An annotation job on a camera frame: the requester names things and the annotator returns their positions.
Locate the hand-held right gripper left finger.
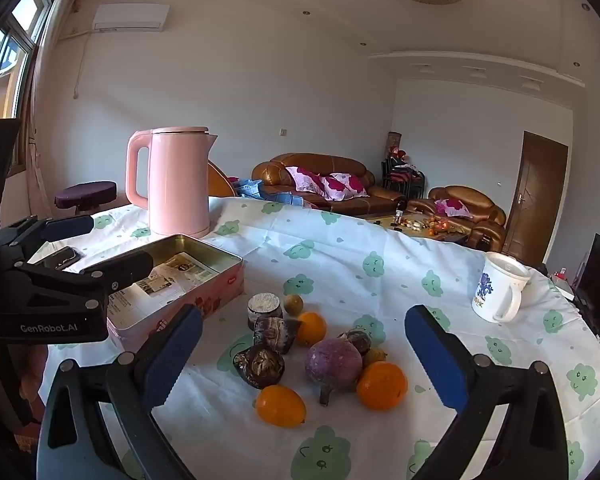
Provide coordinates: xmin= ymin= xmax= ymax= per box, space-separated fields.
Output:
xmin=36 ymin=304 xmax=204 ymax=480

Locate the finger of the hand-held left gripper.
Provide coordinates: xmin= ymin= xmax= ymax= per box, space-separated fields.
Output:
xmin=10 ymin=251 xmax=155 ymax=311
xmin=0 ymin=215 xmax=95 ymax=261

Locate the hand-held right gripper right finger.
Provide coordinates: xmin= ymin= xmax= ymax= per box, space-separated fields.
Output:
xmin=404 ymin=304 xmax=570 ymax=480

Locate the large round orange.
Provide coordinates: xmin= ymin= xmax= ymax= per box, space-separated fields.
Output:
xmin=356 ymin=361 xmax=409 ymax=411

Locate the pink metal tin box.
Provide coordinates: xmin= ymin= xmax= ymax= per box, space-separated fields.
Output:
xmin=82 ymin=233 xmax=245 ymax=357

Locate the purple beetroot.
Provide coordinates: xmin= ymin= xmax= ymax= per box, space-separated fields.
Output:
xmin=305 ymin=338 xmax=364 ymax=407

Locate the small round orange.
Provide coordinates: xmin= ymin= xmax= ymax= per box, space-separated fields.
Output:
xmin=295 ymin=311 xmax=328 ymax=347

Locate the black flat device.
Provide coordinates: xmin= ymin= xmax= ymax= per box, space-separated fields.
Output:
xmin=40 ymin=247 xmax=83 ymax=271

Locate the stool with purple cushion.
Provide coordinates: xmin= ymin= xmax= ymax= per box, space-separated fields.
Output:
xmin=54 ymin=181 xmax=117 ymax=216

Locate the printed paper leaflet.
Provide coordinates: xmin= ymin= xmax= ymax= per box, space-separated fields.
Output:
xmin=109 ymin=255 xmax=220 ymax=318

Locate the dark water chestnut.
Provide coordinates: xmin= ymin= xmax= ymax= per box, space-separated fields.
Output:
xmin=232 ymin=344 xmax=286 ymax=390
xmin=337 ymin=327 xmax=372 ymax=356

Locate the white printed mug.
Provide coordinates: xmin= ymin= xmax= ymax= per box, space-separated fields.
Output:
xmin=470 ymin=252 xmax=532 ymax=323

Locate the pink electric kettle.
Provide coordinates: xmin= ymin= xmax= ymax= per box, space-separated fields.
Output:
xmin=126 ymin=126 xmax=219 ymax=239

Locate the dark chestnut with white top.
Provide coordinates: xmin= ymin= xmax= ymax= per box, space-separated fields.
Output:
xmin=247 ymin=292 xmax=284 ymax=332

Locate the oval orange citrus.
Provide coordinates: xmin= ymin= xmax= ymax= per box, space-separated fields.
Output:
xmin=255 ymin=385 xmax=308 ymax=428

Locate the brown leather chair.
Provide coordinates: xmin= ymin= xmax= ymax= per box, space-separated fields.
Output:
xmin=208 ymin=159 xmax=236 ymax=198

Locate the low coffee table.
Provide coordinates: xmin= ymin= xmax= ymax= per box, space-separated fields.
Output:
xmin=360 ymin=210 xmax=473 ymax=246

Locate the white tablecloth with green print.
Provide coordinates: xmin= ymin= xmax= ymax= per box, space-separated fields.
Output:
xmin=27 ymin=195 xmax=600 ymax=480

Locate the pink floral pillow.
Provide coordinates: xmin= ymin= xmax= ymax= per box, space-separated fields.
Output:
xmin=322 ymin=172 xmax=370 ymax=200
xmin=286 ymin=166 xmax=331 ymax=196
xmin=434 ymin=197 xmax=473 ymax=218

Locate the blue checked cloth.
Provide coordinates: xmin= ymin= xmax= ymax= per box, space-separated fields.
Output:
xmin=230 ymin=177 xmax=313 ymax=208

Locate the brown leather armchair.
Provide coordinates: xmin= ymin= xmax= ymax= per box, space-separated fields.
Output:
xmin=428 ymin=185 xmax=507 ymax=253

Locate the stack of dark chairs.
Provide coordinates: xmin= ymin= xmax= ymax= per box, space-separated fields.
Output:
xmin=381 ymin=155 xmax=426 ymax=200

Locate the brown wooden door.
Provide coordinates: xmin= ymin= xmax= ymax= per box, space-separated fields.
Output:
xmin=502 ymin=131 xmax=570 ymax=268

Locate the pale curtain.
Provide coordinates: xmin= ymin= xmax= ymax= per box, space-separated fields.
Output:
xmin=25 ymin=0 xmax=81 ymax=216

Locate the brown leather sofa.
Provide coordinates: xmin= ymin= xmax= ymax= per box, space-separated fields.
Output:
xmin=251 ymin=153 xmax=406 ymax=216

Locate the white air conditioner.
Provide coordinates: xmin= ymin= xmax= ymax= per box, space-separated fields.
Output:
xmin=92 ymin=4 xmax=172 ymax=32

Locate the white air conditioner cable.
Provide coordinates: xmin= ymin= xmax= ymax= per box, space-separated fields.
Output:
xmin=72 ymin=30 xmax=91 ymax=101

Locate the window with white frame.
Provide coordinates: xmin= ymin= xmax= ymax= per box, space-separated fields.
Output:
xmin=0 ymin=0 xmax=56 ymax=123

